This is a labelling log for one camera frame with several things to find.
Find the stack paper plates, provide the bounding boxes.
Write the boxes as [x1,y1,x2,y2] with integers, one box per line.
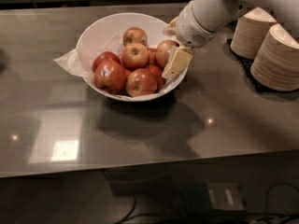
[231,7,277,60]
[250,24,299,91]

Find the white ceramic bowl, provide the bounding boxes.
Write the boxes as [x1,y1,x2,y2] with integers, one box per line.
[77,13,188,102]

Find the black mat under plates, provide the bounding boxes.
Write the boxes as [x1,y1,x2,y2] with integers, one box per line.
[230,37,299,91]

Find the left dark red apple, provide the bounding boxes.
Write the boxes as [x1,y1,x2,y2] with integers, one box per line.
[93,51,121,72]

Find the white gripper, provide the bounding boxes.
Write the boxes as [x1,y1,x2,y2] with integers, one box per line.
[163,1,214,79]

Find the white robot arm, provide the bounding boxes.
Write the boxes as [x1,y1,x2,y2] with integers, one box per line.
[163,0,299,78]

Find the hidden middle red apple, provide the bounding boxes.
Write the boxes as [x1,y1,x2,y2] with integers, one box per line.
[148,48,156,64]

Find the black cable on floor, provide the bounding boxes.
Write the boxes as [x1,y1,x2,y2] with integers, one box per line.
[113,182,299,224]

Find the front-left apple with sticker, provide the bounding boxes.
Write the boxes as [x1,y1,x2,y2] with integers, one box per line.
[93,61,126,94]

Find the back apple with sticker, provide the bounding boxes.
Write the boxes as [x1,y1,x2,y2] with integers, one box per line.
[122,27,148,46]

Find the rear stack paper plates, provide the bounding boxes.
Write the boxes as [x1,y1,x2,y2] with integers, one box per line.
[231,7,277,60]

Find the centre top red apple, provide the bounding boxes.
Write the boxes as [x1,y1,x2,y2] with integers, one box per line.
[121,43,149,70]

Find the front stack paper plates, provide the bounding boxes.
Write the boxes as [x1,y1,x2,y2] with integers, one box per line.
[250,24,299,91]

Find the dark box under table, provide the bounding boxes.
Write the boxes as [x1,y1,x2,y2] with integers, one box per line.
[184,182,248,216]

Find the white paper liner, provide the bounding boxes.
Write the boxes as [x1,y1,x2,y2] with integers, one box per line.
[54,33,188,102]

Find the front-right red apple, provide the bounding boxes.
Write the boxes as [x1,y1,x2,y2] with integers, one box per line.
[146,64,165,91]

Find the red-yellow apple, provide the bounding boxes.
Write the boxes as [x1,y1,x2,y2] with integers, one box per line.
[155,40,178,69]

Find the front centre red apple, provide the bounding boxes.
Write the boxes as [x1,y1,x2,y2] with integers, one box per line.
[125,68,157,97]

